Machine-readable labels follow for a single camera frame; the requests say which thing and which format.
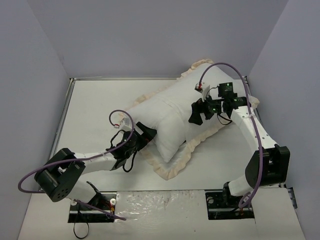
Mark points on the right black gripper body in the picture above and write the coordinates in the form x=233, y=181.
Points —
x=204, y=108

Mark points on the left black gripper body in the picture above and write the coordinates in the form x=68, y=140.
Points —
x=144, y=133

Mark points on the white pillowcase with cream ruffle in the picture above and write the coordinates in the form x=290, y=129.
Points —
x=180, y=95

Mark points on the white pillow insert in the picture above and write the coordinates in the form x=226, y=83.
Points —
x=160, y=116

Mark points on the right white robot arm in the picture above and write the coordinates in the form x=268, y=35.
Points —
x=269, y=162

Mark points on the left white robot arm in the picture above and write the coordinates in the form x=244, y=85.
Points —
x=60, y=176

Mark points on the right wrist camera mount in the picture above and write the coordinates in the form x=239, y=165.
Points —
x=202, y=88

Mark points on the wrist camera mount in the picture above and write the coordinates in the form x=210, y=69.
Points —
x=202, y=88
x=125, y=124

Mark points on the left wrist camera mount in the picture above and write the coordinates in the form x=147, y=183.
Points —
x=125, y=124

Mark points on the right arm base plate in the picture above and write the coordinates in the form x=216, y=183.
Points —
x=219, y=209

